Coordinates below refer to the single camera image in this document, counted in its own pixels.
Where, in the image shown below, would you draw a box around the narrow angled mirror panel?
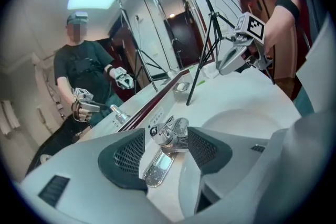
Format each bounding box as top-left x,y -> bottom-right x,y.
139,0 -> 208,95

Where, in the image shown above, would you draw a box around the black tripod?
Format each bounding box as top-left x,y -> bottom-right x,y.
172,0 -> 276,106

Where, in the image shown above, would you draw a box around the white oval sink basin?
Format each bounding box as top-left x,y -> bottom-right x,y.
201,108 -> 302,145

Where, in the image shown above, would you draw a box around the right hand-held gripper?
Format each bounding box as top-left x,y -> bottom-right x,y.
217,12 -> 274,77

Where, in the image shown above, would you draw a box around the person's blue jeans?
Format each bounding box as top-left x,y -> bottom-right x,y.
293,85 -> 316,118

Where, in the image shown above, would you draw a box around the white plastic packet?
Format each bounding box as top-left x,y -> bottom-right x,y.
204,62 -> 220,79

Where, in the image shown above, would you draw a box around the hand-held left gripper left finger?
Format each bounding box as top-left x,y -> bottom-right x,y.
19,127 -> 186,224

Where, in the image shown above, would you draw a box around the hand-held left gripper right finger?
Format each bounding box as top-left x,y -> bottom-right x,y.
187,126 -> 279,224

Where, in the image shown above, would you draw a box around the large wall mirror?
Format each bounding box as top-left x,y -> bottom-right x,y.
5,0 -> 163,137

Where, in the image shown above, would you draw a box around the person's right forearm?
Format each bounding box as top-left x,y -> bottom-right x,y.
264,0 -> 301,55

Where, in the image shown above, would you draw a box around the chrome faucet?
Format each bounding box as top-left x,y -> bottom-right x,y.
143,114 -> 190,188

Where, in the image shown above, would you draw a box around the black armband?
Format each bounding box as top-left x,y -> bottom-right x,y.
274,0 -> 300,19

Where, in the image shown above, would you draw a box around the metal soap dish with soap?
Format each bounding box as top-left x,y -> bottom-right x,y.
173,81 -> 190,94

